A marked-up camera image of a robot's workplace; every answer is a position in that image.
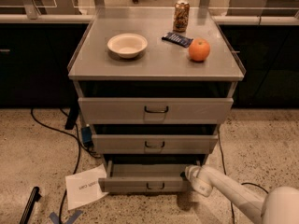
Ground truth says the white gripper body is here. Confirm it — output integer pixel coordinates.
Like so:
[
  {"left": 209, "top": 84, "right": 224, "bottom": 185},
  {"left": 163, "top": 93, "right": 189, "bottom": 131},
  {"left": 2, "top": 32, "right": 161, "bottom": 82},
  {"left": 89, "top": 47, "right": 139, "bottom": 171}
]
[{"left": 185, "top": 165, "right": 222, "bottom": 197}]

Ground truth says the grey bottom drawer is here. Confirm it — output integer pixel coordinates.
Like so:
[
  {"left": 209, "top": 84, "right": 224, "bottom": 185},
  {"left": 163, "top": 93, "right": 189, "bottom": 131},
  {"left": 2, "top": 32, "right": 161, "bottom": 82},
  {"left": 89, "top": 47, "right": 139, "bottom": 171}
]
[{"left": 98, "top": 161, "right": 190, "bottom": 193}]

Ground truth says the grey drawer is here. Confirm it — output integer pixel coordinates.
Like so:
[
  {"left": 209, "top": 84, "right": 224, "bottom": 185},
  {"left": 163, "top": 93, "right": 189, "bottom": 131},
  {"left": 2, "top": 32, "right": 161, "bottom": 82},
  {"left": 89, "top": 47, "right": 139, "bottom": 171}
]
[
  {"left": 98, "top": 161, "right": 190, "bottom": 193},
  {"left": 78, "top": 98, "right": 233, "bottom": 124},
  {"left": 93, "top": 134, "right": 218, "bottom": 154}
]

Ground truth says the grey metal drawer cabinet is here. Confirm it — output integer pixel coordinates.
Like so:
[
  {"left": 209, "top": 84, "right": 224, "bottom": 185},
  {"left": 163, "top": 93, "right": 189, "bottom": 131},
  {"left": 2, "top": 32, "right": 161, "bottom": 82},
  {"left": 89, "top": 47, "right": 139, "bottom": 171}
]
[{"left": 66, "top": 7, "right": 247, "bottom": 166}]

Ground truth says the grey middle drawer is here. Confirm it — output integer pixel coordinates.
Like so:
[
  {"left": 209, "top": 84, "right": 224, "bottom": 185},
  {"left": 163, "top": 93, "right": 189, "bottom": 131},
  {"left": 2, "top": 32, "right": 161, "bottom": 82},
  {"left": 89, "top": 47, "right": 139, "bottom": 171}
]
[{"left": 93, "top": 134, "right": 218, "bottom": 154}]

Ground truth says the grey top drawer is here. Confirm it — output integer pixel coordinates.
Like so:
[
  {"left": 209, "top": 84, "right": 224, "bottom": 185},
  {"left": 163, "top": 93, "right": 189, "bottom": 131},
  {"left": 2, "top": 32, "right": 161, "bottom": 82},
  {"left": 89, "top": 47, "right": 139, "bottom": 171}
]
[{"left": 78, "top": 98, "right": 233, "bottom": 124}]

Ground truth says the white paper sign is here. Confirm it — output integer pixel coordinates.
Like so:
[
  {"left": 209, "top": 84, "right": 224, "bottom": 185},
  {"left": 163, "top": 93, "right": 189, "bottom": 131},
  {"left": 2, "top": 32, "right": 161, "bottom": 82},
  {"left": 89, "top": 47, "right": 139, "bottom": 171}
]
[{"left": 65, "top": 164, "right": 107, "bottom": 210}]

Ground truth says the blue power adapter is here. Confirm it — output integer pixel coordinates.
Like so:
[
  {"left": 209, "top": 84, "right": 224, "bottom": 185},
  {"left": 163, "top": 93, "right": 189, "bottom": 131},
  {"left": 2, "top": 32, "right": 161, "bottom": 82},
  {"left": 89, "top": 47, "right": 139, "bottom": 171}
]
[{"left": 81, "top": 126, "right": 93, "bottom": 147}]

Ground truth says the orange fruit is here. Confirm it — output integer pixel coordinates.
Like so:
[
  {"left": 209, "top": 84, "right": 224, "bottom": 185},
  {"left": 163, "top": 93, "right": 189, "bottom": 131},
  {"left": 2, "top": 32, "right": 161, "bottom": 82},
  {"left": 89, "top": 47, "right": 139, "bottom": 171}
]
[{"left": 188, "top": 38, "right": 210, "bottom": 62}]

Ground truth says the dark blue snack bar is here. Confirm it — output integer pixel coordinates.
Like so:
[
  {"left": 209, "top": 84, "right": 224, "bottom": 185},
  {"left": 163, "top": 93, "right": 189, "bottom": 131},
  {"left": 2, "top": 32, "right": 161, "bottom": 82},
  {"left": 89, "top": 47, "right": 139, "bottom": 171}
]
[{"left": 162, "top": 32, "right": 192, "bottom": 48}]

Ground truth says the white bowl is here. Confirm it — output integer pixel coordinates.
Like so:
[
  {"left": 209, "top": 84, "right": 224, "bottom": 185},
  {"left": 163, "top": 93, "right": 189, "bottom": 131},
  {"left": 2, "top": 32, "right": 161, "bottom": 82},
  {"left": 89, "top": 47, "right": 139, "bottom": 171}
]
[{"left": 107, "top": 34, "right": 148, "bottom": 59}]

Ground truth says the blue tape cross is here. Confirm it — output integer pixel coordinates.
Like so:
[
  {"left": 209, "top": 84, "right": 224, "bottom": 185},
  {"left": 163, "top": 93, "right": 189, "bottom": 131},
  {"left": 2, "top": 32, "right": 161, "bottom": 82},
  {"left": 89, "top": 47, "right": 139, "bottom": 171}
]
[{"left": 49, "top": 210, "right": 83, "bottom": 224}]

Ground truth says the black bar on floor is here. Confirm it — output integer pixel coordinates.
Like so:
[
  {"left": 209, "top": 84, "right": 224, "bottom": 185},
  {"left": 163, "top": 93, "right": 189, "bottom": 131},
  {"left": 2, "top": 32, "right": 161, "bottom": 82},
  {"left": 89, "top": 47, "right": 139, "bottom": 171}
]
[{"left": 19, "top": 187, "right": 41, "bottom": 224}]

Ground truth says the brown patterned drink can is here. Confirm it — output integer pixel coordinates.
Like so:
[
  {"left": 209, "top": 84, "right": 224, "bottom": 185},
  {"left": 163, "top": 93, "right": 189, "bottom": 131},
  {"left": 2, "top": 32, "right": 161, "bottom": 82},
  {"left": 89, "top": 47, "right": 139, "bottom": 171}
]
[{"left": 173, "top": 0, "right": 190, "bottom": 32}]

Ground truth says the black cable right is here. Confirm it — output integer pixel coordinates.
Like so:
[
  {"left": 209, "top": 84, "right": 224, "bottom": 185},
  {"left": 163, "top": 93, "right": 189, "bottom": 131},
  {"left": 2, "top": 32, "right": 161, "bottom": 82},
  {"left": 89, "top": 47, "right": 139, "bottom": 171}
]
[{"left": 216, "top": 129, "right": 269, "bottom": 224}]

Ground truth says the black cable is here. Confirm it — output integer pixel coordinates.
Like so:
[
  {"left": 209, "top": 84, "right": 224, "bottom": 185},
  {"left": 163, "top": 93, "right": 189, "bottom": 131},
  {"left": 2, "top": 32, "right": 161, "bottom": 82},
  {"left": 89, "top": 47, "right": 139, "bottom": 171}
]
[
  {"left": 30, "top": 107, "right": 101, "bottom": 224},
  {"left": 216, "top": 129, "right": 269, "bottom": 224}
]

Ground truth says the black cable left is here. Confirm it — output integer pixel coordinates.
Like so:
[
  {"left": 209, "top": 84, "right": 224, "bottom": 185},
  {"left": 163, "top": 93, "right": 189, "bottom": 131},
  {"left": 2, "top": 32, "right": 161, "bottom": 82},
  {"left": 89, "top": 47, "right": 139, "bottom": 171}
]
[{"left": 30, "top": 107, "right": 101, "bottom": 224}]

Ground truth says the dark counter with rail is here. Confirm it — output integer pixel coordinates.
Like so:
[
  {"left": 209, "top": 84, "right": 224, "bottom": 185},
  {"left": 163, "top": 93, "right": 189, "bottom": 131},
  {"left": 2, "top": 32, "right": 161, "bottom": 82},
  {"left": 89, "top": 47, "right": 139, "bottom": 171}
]
[{"left": 0, "top": 22, "right": 299, "bottom": 108}]

